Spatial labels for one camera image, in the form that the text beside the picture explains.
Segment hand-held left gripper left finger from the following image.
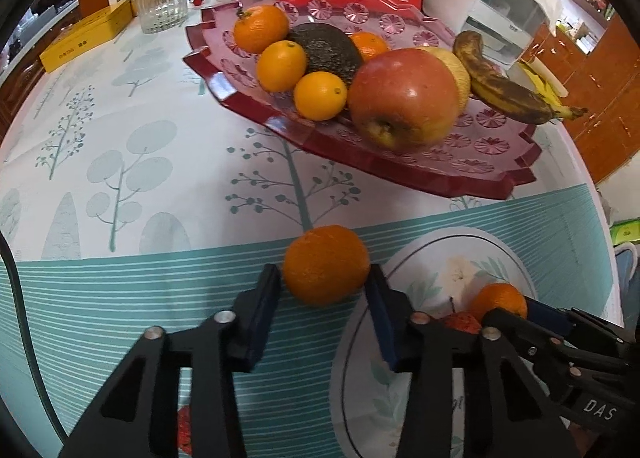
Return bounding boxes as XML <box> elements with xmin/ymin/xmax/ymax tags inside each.
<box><xmin>59</xmin><ymin>263</ymin><xmax>282</xmax><ymax>458</ymax></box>

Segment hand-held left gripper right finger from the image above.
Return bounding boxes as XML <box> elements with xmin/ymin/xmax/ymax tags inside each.
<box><xmin>363</xmin><ymin>263</ymin><xmax>582</xmax><ymax>458</ymax></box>

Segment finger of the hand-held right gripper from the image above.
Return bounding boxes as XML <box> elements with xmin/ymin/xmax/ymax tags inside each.
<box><xmin>525</xmin><ymin>299</ymin><xmax>640</xmax><ymax>364</ymax></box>
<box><xmin>482</xmin><ymin>308</ymin><xmax>583</xmax><ymax>389</ymax></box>

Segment small orange mandarin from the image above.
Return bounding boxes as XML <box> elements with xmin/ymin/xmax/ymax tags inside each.
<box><xmin>256</xmin><ymin>39</ymin><xmax>308</xmax><ymax>94</ymax></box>
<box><xmin>282</xmin><ymin>225</ymin><xmax>372</xmax><ymax>308</ymax></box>
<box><xmin>293</xmin><ymin>71</ymin><xmax>348</xmax><ymax>121</ymax></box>
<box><xmin>349</xmin><ymin>31</ymin><xmax>390</xmax><ymax>63</ymax></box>
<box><xmin>469</xmin><ymin>283</ymin><xmax>528</xmax><ymax>323</ymax></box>

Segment white floral plate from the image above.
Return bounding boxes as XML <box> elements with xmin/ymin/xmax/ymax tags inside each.
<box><xmin>330</xmin><ymin>230</ymin><xmax>541</xmax><ymax>458</ymax></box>

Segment red faceted fruit tray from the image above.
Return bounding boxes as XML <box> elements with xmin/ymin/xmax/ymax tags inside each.
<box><xmin>182</xmin><ymin>0</ymin><xmax>543</xmax><ymax>200</ymax></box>

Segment large red apple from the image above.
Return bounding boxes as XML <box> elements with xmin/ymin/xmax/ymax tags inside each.
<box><xmin>348</xmin><ymin>49</ymin><xmax>461</xmax><ymax>155</ymax></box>

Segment brown spotted banana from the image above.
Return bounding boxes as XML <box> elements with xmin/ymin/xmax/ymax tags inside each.
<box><xmin>452</xmin><ymin>30</ymin><xmax>590</xmax><ymax>125</ymax></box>

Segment small red lychee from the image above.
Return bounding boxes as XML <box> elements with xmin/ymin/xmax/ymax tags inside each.
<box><xmin>177</xmin><ymin>405</ymin><xmax>193</xmax><ymax>456</ymax></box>
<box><xmin>439</xmin><ymin>310</ymin><xmax>482</xmax><ymax>334</ymax></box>

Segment green packet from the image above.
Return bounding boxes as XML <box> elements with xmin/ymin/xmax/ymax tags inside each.
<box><xmin>610</xmin><ymin>220</ymin><xmax>640</xmax><ymax>245</ymax></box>

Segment tree print tablecloth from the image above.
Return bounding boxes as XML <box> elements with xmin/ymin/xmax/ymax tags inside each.
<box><xmin>0</xmin><ymin>0</ymin><xmax>621</xmax><ymax>458</ymax></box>

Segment yellow packet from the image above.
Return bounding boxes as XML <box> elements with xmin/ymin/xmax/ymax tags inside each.
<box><xmin>517</xmin><ymin>60</ymin><xmax>568</xmax><ymax>106</ymax></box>

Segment dark avocado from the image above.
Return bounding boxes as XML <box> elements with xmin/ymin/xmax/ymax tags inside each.
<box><xmin>286</xmin><ymin>23</ymin><xmax>365</xmax><ymax>84</ymax></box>

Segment mandarin with green stem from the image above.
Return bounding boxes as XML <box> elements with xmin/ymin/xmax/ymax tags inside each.
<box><xmin>234</xmin><ymin>5</ymin><xmax>291</xmax><ymax>55</ymax></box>

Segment white countertop appliance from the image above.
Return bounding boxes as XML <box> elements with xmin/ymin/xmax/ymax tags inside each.
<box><xmin>422</xmin><ymin>0</ymin><xmax>563</xmax><ymax>71</ymax></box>

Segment flat yellow box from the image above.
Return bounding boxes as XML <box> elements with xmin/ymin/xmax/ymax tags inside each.
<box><xmin>39</xmin><ymin>0</ymin><xmax>133</xmax><ymax>74</ymax></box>

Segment wooden kitchen cabinet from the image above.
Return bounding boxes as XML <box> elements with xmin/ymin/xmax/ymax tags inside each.
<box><xmin>0</xmin><ymin>0</ymin><xmax>81</xmax><ymax>104</ymax></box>

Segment wooden wall cabinet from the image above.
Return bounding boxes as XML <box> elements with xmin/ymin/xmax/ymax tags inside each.
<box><xmin>517</xmin><ymin>0</ymin><xmax>640</xmax><ymax>184</ymax></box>

